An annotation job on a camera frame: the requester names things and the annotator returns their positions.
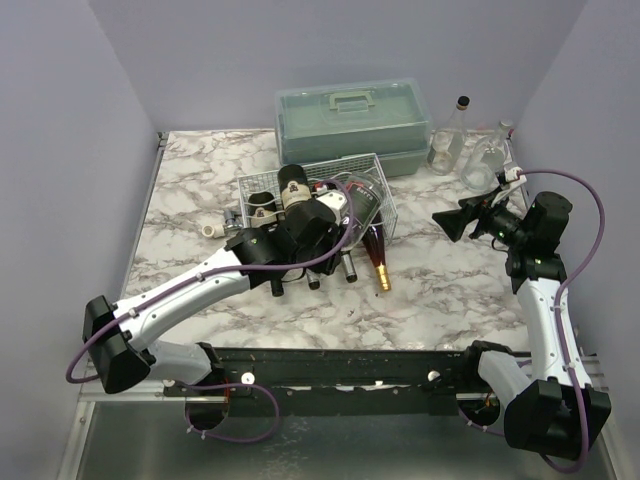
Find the clear bottle silver cap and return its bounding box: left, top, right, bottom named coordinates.
left=460, top=120, right=513, bottom=192

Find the dark wine bottle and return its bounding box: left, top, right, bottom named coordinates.
left=277, top=164, right=312, bottom=211
left=247, top=191, right=284, bottom=297

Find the clear bottle dark label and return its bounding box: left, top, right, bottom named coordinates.
left=342, top=173, right=386, bottom=251

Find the clear bottle cream label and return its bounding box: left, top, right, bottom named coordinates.
left=426, top=96, right=470, bottom=175

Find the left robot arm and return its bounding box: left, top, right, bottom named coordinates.
left=82, top=193, right=352, bottom=395

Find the dark bottle lower middle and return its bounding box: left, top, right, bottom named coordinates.
left=306, top=271, right=320, bottom=290

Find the dark bottle silver neck lower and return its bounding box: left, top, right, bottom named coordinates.
left=341, top=251, right=358, bottom=283

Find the red wine bottle gold cap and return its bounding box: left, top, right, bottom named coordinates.
left=362, top=215, right=392, bottom=292

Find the green plastic toolbox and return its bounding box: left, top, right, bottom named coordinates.
left=275, top=78, right=432, bottom=178

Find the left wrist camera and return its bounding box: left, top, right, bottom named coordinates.
left=315, top=186, right=348, bottom=224

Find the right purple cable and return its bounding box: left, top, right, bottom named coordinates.
left=457, top=169, right=606, bottom=474

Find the white wire wine rack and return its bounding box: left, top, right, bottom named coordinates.
left=234, top=152, right=399, bottom=251

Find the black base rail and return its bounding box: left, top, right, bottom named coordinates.
left=165, top=341, right=510, bottom=429

